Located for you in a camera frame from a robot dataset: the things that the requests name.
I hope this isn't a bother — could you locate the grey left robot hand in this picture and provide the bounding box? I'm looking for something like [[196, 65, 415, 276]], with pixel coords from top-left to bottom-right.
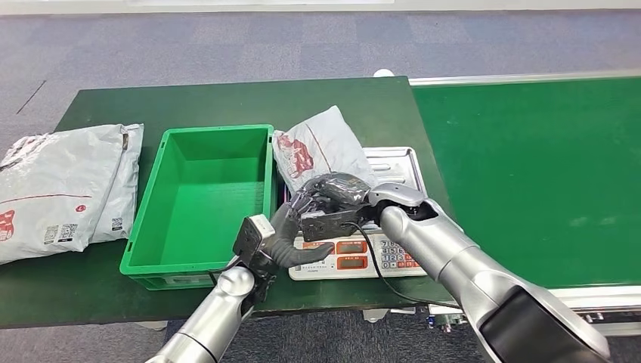
[[264, 200, 336, 269]]

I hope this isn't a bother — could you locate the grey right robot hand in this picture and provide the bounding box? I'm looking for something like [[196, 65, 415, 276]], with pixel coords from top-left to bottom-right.
[[289, 172, 428, 220]]

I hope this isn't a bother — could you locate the grey parcel with red print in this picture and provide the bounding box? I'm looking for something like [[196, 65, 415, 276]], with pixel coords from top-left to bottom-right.
[[272, 105, 379, 195]]

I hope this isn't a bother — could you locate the white parcel with QR code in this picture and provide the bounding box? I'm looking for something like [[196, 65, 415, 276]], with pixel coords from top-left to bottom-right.
[[90, 123, 145, 245]]

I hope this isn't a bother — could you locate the large grey parcel red line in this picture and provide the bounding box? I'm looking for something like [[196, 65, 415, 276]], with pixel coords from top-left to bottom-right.
[[0, 124, 129, 265]]

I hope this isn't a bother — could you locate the electronic scale with steel tray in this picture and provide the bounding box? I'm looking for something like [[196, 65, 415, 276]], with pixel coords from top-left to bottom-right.
[[284, 146, 437, 281]]

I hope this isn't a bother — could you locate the green plastic crate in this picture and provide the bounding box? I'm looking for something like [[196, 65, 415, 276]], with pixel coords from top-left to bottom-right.
[[119, 124, 280, 292]]

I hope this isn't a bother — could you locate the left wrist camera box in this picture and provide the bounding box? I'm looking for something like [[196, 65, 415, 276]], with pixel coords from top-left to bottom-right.
[[232, 214, 276, 262]]

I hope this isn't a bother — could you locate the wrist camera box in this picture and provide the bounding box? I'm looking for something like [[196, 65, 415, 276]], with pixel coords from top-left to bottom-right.
[[300, 207, 364, 244], [232, 214, 276, 262]]

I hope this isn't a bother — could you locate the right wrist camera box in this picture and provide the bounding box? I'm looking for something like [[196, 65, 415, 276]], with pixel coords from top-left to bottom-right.
[[300, 207, 364, 244]]

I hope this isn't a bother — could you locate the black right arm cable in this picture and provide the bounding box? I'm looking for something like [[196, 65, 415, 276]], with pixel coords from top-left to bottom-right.
[[344, 221, 463, 310]]

